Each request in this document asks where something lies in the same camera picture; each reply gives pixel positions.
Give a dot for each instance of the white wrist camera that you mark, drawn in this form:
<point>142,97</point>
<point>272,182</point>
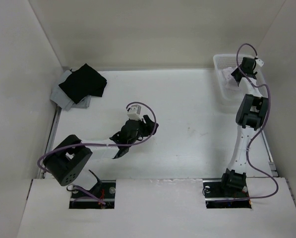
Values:
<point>259,62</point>
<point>133,112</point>

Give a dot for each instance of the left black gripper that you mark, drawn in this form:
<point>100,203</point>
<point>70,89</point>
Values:
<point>149,126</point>

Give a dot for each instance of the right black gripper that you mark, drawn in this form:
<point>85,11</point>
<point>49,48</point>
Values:
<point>235,72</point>

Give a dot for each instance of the white tank top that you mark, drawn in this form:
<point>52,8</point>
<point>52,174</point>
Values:
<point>230,80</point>

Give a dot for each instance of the left metal table rail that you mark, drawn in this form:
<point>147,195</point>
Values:
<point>50,141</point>

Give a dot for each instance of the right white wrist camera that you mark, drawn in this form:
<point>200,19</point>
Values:
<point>259,62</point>

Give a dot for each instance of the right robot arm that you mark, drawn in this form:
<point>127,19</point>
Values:
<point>250,118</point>

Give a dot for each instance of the folded black tank top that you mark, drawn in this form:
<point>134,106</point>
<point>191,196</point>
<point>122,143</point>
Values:
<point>85,81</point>

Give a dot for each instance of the folded grey tank top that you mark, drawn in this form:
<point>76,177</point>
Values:
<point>62,100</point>

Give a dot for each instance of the white plastic basket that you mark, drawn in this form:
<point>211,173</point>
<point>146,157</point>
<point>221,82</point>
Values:
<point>230,96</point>

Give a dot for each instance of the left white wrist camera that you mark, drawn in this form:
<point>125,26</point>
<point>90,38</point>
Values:
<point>133,112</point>

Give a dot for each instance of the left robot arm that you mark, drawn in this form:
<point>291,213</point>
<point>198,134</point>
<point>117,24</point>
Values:
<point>68,166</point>

